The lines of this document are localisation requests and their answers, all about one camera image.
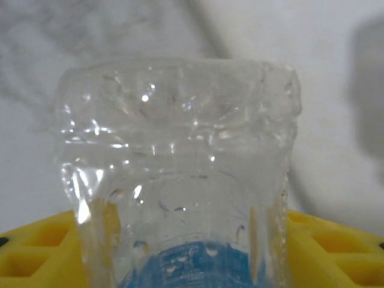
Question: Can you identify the clear bottle blue label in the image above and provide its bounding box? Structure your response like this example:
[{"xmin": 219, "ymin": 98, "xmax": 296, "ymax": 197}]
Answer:
[{"xmin": 53, "ymin": 57, "xmax": 302, "ymax": 288}]

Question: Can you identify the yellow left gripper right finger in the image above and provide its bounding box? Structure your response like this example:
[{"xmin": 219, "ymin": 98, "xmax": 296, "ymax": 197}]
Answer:
[{"xmin": 284, "ymin": 209, "xmax": 384, "ymax": 288}]

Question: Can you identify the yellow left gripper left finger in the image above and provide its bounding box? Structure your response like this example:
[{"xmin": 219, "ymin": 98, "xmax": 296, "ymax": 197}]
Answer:
[{"xmin": 0, "ymin": 209, "xmax": 88, "ymax": 288}]

